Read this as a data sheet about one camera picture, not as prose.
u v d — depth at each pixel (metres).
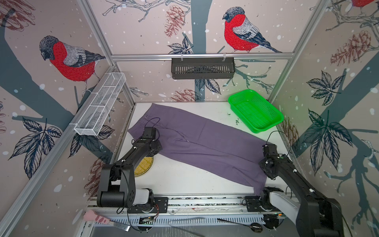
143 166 0.86
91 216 0.68
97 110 0.76
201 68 1.04
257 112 1.13
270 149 0.69
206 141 1.03
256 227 0.67
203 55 0.95
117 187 0.42
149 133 0.73
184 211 0.73
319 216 0.40
